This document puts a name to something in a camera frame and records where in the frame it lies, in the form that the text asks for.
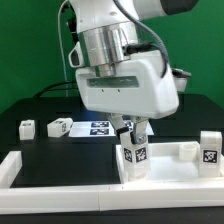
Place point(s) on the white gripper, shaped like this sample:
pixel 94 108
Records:
pixel 137 90

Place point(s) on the white square table top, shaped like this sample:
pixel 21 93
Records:
pixel 174 161

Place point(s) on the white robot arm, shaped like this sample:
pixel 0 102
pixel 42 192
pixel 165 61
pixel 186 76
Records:
pixel 110 31

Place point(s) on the white fiducial marker sheet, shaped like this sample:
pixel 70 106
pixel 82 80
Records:
pixel 91 129

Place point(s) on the white U-shaped obstacle fence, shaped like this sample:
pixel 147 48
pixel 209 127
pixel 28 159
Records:
pixel 132 195

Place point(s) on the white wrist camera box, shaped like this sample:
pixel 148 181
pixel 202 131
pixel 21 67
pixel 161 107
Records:
pixel 75 57

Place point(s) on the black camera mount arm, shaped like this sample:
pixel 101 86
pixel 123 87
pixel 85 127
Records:
pixel 71 22

